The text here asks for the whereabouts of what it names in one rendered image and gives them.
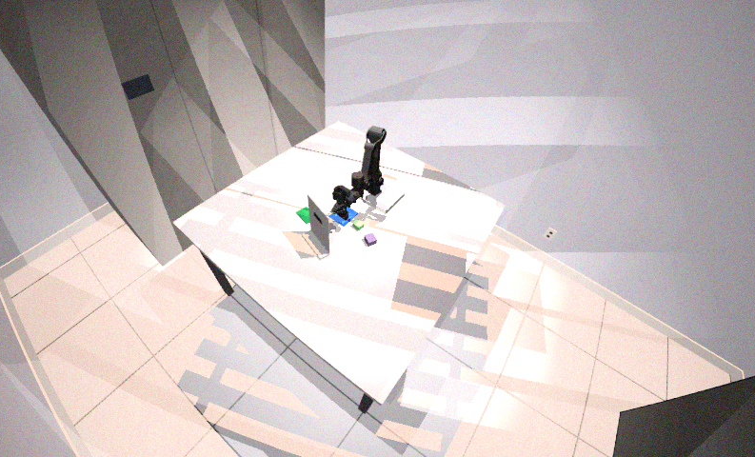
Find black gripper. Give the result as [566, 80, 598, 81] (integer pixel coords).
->
[329, 185, 358, 220]

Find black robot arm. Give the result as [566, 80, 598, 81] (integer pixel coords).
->
[331, 126, 387, 200]

